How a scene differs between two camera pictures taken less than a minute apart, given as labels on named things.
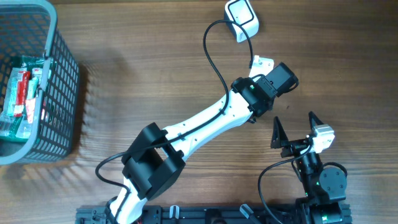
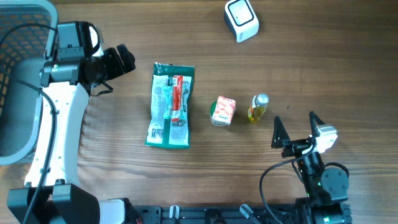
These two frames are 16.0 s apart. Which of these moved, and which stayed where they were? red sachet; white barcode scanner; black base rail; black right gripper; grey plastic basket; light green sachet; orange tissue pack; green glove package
Moved: green glove package; orange tissue pack; light green sachet; red sachet
Stayed: grey plastic basket; white barcode scanner; black base rail; black right gripper
